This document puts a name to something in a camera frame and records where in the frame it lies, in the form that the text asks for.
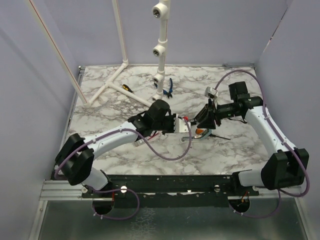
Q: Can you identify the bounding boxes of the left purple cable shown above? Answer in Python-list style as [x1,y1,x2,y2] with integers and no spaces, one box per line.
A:
[54,116,193,221]

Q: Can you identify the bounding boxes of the purple cable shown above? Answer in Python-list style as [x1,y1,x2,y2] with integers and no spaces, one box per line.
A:
[213,69,311,218]
[54,116,193,221]

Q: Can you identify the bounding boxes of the black stapler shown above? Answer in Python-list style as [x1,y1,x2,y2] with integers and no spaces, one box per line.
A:
[189,104,208,126]

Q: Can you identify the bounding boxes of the blue handled pliers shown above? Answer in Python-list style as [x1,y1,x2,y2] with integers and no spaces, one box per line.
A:
[162,77,175,100]

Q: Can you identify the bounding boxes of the orange handled screwdriver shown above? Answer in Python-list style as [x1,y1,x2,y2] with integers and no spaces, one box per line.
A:
[195,128,230,140]

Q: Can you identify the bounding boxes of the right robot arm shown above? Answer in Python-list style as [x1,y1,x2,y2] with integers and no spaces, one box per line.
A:
[195,81,309,196]

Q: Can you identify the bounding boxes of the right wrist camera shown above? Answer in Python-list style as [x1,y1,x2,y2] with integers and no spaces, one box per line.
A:
[204,86,219,100]

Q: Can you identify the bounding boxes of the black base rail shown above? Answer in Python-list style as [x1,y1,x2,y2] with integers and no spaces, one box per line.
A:
[82,174,259,209]

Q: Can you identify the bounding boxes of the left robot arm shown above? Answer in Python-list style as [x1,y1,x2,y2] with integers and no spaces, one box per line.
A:
[54,99,178,198]

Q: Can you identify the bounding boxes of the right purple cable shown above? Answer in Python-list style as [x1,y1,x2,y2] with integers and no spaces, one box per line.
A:
[213,69,311,218]

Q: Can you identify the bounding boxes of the red white staple box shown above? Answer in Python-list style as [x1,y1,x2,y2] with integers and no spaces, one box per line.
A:
[133,132,159,147]

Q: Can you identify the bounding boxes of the yellow black screwdriver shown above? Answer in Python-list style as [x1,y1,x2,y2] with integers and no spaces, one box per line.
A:
[122,84,134,93]

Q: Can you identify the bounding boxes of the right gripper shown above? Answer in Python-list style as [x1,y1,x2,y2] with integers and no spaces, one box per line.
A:
[197,98,241,130]

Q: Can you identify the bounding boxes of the white pvc pipe frame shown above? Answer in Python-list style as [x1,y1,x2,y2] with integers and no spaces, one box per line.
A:
[24,0,173,108]

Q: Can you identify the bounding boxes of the aluminium frame rail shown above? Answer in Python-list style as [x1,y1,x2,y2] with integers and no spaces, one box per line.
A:
[27,66,86,240]

